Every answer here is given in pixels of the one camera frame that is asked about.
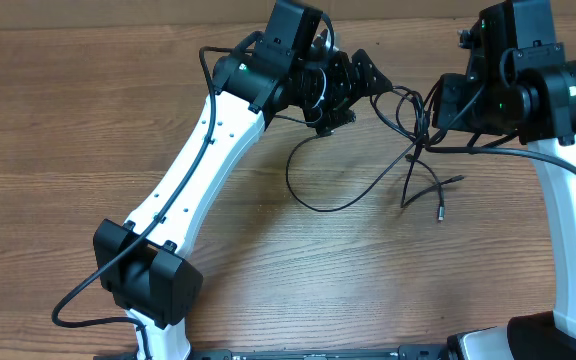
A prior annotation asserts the black usb cable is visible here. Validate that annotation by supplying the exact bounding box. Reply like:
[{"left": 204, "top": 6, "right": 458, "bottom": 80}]
[
  {"left": 285, "top": 87, "right": 427, "bottom": 214},
  {"left": 369, "top": 79, "right": 466, "bottom": 223}
]

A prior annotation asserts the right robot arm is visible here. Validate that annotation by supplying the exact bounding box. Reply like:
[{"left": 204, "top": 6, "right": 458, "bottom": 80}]
[{"left": 432, "top": 0, "right": 576, "bottom": 360}]

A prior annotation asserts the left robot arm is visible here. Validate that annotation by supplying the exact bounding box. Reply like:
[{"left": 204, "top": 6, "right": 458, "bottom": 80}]
[{"left": 93, "top": 1, "right": 392, "bottom": 359}]

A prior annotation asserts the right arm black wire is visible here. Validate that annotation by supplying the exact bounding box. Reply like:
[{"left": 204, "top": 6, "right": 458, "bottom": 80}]
[{"left": 422, "top": 47, "right": 576, "bottom": 211}]

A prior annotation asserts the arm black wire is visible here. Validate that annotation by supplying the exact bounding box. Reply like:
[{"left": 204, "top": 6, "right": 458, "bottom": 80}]
[
  {"left": 422, "top": 47, "right": 576, "bottom": 211},
  {"left": 50, "top": 12, "right": 337, "bottom": 360}
]

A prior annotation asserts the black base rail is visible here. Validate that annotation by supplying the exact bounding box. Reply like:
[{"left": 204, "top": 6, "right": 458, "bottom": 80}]
[{"left": 92, "top": 344, "right": 454, "bottom": 360}]

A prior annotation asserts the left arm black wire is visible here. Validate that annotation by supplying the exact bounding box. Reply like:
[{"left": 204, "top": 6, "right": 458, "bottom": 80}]
[{"left": 50, "top": 12, "right": 337, "bottom": 360}]

